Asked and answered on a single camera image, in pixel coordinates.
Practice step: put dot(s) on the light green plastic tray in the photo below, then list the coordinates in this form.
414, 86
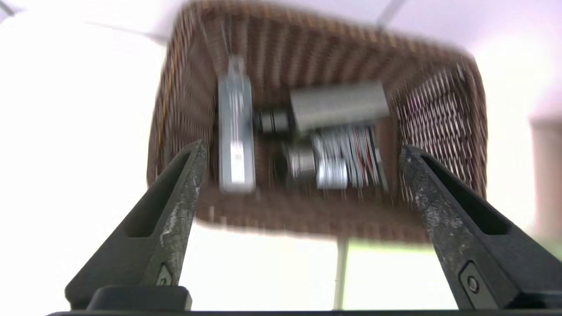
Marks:
386, 274

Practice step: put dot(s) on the clear plastic case with barcode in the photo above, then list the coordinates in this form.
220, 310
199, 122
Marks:
236, 131

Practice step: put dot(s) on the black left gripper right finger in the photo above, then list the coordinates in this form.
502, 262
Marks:
465, 232

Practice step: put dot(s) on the dark brown wicker basket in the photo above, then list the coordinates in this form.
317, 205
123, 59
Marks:
316, 57

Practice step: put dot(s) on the dark green pump bottle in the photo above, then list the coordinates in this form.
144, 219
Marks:
338, 105

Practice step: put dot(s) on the dark conical cosmetic tube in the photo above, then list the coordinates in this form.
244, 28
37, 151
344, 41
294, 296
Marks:
342, 160

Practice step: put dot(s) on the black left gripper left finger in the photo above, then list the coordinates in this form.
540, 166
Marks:
162, 232

